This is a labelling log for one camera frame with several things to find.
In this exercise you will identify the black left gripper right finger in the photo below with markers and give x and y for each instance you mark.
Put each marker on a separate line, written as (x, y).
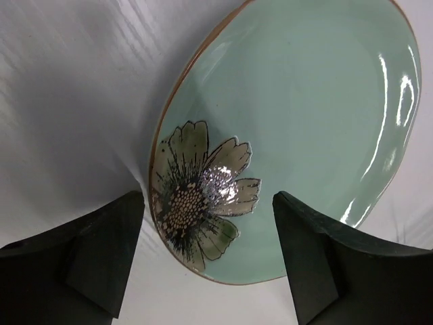
(340, 275)

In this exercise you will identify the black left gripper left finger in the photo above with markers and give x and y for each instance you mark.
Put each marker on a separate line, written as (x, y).
(76, 273)

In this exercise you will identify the pale green plate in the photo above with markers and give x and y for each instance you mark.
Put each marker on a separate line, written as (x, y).
(313, 98)

